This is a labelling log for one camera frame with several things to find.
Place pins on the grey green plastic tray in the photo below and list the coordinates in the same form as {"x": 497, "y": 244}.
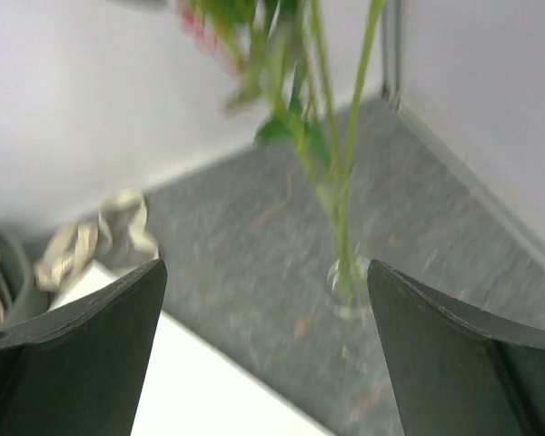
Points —
{"x": 28, "y": 300}

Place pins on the cream printed ribbon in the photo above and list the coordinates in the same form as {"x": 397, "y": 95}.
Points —
{"x": 75, "y": 245}

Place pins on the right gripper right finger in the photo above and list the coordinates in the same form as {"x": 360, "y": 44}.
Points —
{"x": 456, "y": 369}

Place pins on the clear glass vase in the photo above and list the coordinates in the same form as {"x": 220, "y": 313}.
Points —
{"x": 349, "y": 299}

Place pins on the light pink rose stem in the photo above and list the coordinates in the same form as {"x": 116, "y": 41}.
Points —
{"x": 326, "y": 88}

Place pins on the white wrapping paper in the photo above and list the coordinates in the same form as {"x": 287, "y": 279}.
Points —
{"x": 192, "y": 389}

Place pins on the small pink rose stem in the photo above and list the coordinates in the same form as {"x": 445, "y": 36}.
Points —
{"x": 269, "y": 46}

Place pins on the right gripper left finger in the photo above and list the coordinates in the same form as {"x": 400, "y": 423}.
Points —
{"x": 79, "y": 369}

